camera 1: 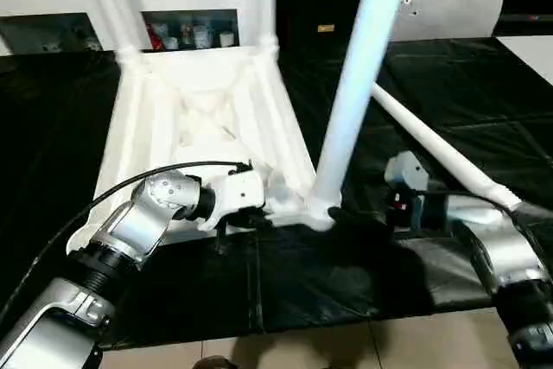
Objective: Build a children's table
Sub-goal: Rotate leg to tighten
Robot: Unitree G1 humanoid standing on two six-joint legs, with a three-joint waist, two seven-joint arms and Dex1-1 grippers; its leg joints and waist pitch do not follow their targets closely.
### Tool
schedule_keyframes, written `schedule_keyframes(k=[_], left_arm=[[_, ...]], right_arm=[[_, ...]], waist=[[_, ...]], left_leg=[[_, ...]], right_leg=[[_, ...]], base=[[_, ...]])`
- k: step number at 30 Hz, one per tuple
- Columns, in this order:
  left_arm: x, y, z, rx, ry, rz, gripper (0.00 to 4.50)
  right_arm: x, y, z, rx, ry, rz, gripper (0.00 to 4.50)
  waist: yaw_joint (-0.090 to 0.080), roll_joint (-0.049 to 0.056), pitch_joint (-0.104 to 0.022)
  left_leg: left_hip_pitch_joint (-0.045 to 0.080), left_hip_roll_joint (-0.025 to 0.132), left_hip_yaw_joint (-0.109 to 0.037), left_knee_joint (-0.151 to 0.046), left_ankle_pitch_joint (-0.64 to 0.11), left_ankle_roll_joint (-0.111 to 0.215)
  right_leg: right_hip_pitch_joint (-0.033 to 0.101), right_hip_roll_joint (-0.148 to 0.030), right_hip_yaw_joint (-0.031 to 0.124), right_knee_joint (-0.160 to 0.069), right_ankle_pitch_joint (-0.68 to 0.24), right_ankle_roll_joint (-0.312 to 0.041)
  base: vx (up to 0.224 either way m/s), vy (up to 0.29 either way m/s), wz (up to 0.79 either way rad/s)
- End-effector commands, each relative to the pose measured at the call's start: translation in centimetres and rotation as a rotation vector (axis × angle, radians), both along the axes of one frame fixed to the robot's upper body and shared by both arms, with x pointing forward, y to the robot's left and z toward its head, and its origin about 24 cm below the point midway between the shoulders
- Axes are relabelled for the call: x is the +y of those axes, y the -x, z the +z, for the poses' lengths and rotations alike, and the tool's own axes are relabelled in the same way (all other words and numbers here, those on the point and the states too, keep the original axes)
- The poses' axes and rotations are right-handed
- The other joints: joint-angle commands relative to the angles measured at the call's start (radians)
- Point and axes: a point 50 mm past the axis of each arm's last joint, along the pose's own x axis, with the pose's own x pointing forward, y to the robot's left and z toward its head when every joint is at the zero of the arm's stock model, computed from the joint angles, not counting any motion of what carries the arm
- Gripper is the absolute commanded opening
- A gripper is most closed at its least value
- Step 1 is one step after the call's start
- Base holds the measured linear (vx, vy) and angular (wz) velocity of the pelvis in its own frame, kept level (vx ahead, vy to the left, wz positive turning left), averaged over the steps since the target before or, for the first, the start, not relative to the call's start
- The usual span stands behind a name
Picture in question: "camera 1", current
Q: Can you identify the white plastic table top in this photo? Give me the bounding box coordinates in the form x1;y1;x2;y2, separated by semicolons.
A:
64;35;345;253

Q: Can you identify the white plastic upturned table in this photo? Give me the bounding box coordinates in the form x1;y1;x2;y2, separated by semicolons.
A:
0;35;553;351

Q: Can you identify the dark robot leg part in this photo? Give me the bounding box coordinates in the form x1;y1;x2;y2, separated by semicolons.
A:
192;354;234;369

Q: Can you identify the grey cushion with holes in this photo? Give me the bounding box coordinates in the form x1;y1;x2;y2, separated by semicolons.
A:
388;0;506;41

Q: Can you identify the black screen with red light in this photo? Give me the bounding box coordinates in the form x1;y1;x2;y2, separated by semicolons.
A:
496;12;553;35

